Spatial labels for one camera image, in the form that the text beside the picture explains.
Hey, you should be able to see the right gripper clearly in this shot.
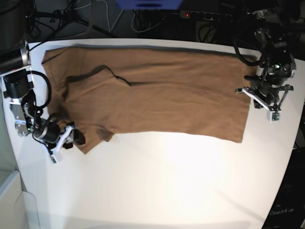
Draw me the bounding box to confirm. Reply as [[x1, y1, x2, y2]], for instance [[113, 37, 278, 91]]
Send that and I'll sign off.
[[47, 123, 86, 155]]

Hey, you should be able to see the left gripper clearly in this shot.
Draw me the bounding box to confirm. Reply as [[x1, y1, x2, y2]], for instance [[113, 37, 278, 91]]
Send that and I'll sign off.
[[235, 84, 293, 112]]

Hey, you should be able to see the brown T-shirt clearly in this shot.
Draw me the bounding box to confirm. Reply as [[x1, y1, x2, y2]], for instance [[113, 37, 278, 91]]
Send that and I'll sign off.
[[42, 47, 256, 153]]

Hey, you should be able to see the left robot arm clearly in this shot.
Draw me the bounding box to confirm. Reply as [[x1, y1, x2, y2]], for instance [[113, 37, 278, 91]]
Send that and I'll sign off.
[[233, 10, 296, 115]]

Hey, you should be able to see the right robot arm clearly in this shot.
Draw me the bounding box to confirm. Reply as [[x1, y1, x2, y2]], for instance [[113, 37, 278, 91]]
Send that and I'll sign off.
[[0, 42, 85, 157]]

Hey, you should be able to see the white box at corner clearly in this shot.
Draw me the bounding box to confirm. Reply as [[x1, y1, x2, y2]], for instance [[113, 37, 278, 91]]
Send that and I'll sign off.
[[0, 170, 40, 229]]

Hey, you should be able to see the black OpenArm equipment case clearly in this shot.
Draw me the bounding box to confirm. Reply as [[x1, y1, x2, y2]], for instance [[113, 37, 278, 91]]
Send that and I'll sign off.
[[262, 150, 305, 229]]

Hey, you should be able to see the black power strip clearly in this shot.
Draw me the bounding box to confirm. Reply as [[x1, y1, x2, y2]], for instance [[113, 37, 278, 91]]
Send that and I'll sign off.
[[179, 10, 233, 21]]

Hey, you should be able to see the black tripod stand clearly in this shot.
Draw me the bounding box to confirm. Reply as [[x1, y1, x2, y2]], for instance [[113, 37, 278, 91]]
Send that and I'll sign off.
[[25, 0, 118, 42]]

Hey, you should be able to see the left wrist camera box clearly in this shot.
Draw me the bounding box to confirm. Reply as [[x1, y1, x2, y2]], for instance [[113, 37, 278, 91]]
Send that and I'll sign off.
[[267, 110, 282, 123]]

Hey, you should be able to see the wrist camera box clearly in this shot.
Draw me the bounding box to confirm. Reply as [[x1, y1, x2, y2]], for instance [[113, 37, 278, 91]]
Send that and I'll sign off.
[[50, 153, 62, 164], [267, 110, 282, 123]]

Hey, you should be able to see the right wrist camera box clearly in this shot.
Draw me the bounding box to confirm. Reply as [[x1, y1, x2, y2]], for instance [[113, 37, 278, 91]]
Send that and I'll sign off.
[[50, 153, 62, 164]]

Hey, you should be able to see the white cable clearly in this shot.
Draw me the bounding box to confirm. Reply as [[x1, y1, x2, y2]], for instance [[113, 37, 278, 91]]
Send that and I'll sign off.
[[75, 0, 124, 33]]

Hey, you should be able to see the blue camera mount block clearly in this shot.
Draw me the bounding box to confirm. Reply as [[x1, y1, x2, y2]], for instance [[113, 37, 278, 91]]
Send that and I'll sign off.
[[116, 0, 182, 10]]

